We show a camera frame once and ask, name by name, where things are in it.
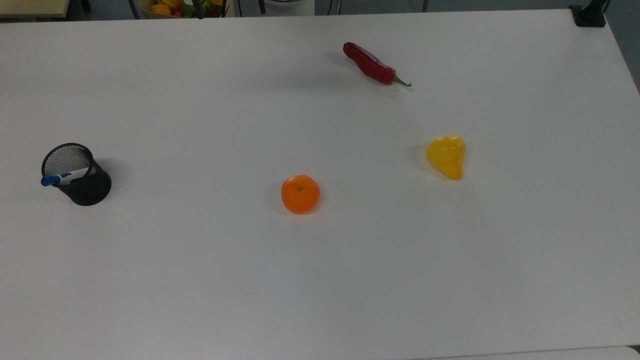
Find blue capped white marker pen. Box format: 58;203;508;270
40;167;91;188

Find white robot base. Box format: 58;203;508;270
262;0;316;17

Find black mesh pen cup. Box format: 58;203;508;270
41;142;113;207

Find orange mandarin fruit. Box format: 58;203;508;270
280;174;321;215

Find red chili pepper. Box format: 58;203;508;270
342;41;413;88

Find yellow bell pepper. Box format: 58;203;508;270
425;134;467;181

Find basket of toy fruit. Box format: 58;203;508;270
139;0;230;20

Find light wooden side table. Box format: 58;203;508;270
0;0;71;20

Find black table clamp mount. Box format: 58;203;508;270
569;0;612;28

